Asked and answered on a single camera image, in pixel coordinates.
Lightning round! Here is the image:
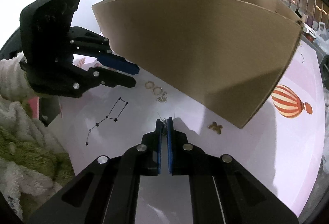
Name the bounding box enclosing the fluffy white green robe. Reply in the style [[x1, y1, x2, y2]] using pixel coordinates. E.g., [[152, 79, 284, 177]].
[[0, 99, 76, 222]]

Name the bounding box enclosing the gold bow-shaped clip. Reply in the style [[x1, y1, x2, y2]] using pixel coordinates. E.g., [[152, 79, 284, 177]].
[[208, 122, 223, 134]]

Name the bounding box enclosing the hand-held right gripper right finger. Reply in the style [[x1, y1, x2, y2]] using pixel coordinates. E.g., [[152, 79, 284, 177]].
[[167, 117, 300, 224]]

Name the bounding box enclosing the pink cloth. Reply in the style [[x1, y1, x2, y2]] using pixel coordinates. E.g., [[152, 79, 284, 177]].
[[28, 97, 40, 118]]

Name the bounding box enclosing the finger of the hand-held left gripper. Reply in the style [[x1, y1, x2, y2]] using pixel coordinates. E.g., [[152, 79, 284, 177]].
[[86, 66, 137, 89], [68, 26, 140, 76]]

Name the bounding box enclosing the person's left forearm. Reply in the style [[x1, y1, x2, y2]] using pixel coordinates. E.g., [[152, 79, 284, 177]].
[[0, 56, 35, 101]]

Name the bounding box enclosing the small silver necklace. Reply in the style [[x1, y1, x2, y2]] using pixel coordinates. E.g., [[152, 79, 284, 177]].
[[157, 111, 170, 137]]

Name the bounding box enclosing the white plastic bag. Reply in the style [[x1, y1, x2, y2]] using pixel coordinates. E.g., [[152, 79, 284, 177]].
[[315, 22, 329, 42]]

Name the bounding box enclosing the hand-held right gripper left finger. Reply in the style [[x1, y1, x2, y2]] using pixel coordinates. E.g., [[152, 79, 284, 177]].
[[27, 117, 163, 224]]

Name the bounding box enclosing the brown cardboard box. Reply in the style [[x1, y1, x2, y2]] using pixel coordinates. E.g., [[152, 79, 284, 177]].
[[92, 0, 304, 129]]

